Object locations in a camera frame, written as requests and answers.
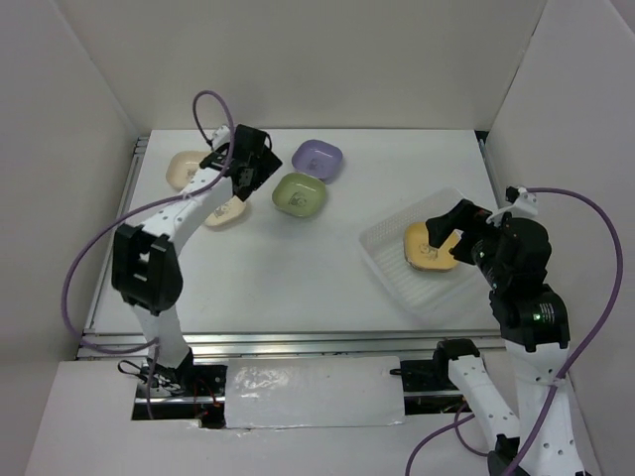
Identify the yellow panda plate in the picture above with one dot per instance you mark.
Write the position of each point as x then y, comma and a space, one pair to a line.
418, 250

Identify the green panda plate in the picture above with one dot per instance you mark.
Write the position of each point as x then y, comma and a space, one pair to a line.
299, 195

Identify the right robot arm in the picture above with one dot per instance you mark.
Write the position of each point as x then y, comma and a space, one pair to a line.
511, 250

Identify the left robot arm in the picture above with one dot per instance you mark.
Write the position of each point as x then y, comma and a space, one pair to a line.
145, 262

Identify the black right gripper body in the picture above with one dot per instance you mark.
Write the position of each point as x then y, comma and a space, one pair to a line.
493, 268

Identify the cream panda plate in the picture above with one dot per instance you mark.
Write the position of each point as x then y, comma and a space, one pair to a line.
226, 213
183, 166

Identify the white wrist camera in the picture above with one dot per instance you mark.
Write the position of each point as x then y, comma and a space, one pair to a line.
518, 201
219, 137

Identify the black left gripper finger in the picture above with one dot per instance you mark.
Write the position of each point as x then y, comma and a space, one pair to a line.
243, 189
264, 166

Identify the white foam cover panel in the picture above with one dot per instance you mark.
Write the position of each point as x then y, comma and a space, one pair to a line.
313, 392

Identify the brown panda plate front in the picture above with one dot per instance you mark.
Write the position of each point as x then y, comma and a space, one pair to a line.
432, 268

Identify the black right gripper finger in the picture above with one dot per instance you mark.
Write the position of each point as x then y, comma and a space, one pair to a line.
459, 218
461, 251

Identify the white perforated plastic bin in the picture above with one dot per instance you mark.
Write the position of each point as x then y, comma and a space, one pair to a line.
428, 297

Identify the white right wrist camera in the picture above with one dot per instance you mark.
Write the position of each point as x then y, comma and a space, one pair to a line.
518, 201

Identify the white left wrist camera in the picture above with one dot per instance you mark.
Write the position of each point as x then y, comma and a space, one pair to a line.
219, 137

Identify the purple panda plate right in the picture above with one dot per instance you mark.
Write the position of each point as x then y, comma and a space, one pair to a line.
318, 159

